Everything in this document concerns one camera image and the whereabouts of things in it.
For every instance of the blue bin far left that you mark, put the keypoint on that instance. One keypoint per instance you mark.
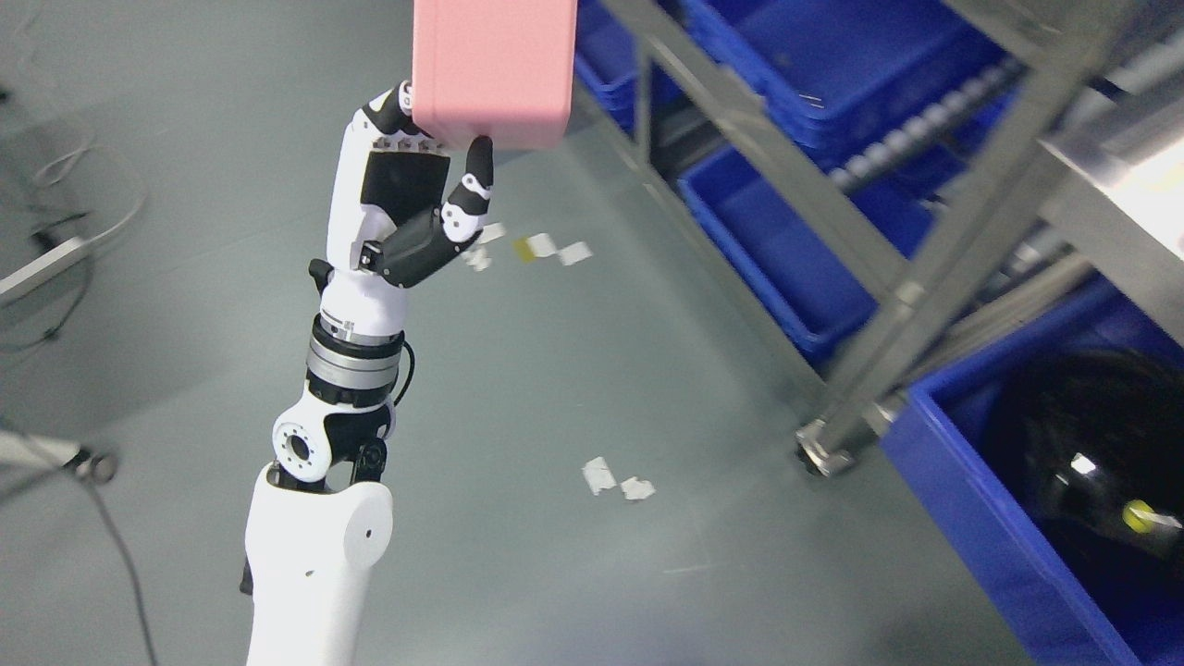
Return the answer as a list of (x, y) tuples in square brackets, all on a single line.
[(811, 296)]

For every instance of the stainless steel table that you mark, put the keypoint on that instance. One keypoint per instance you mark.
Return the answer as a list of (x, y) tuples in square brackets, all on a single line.
[(924, 319)]

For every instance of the pink plastic storage box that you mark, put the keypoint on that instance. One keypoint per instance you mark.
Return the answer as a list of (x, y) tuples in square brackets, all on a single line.
[(501, 69)]

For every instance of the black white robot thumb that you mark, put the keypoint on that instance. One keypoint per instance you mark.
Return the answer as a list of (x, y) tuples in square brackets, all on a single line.
[(419, 228)]

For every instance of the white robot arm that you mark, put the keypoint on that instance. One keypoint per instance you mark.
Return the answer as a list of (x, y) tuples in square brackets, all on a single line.
[(320, 518)]

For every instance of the blue bin with helmet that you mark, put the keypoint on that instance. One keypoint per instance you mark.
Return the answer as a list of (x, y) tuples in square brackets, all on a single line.
[(1070, 596)]

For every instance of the black white robot index finger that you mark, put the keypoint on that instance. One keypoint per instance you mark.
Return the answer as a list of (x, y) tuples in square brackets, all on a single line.
[(391, 112)]

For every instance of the black helmet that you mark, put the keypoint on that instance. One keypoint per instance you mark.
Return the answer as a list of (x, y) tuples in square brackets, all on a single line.
[(1089, 445)]

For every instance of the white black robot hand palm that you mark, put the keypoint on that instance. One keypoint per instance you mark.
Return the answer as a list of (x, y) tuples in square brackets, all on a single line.
[(348, 308)]

